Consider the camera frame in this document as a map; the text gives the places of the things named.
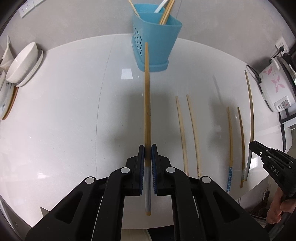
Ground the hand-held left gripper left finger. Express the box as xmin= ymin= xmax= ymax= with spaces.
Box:
xmin=25 ymin=144 xmax=146 ymax=241

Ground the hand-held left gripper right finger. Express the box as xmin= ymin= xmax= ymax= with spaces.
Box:
xmin=151 ymin=144 xmax=270 ymax=241

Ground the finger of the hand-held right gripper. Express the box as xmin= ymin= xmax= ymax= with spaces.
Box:
xmin=269 ymin=148 xmax=296 ymax=168
xmin=248 ymin=140 xmax=278 ymax=164

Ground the blue plastic utensil holder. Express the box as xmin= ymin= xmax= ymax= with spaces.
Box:
xmin=131 ymin=4 xmax=182 ymax=72

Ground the red floral wooden chopstick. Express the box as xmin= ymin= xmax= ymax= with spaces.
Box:
xmin=161 ymin=0 xmax=174 ymax=25
xmin=186 ymin=94 xmax=202 ymax=179

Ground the person's right hand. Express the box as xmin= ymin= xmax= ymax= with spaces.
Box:
xmin=266 ymin=198 xmax=296 ymax=224

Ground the plain brown chopstick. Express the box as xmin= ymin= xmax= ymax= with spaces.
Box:
xmin=237 ymin=107 xmax=245 ymax=188

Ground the plain pale wooden chopstick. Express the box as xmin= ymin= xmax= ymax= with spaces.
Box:
xmin=175 ymin=96 xmax=188 ymax=175

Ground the beige cloth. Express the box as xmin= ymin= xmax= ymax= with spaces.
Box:
xmin=121 ymin=228 xmax=151 ymax=241

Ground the white pink-flowered rice cooker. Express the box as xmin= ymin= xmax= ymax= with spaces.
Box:
xmin=258 ymin=50 xmax=296 ymax=113

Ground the wooden-rimmed plate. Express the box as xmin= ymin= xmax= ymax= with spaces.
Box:
xmin=1 ymin=86 xmax=19 ymax=120

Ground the white ribbed plate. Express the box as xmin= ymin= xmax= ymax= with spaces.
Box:
xmin=15 ymin=49 xmax=44 ymax=87

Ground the patterned white plate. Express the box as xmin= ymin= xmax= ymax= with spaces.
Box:
xmin=0 ymin=79 xmax=14 ymax=117

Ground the large white bowl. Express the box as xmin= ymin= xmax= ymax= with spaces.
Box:
xmin=6 ymin=42 xmax=38 ymax=84

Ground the white plastic utensil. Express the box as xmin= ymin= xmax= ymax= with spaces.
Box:
xmin=154 ymin=0 xmax=166 ymax=13

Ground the black power cord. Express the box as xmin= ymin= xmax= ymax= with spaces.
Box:
xmin=245 ymin=64 xmax=265 ymax=98

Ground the white wall socket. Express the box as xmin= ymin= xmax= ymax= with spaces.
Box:
xmin=19 ymin=3 xmax=35 ymax=18
xmin=275 ymin=37 xmax=290 ymax=55

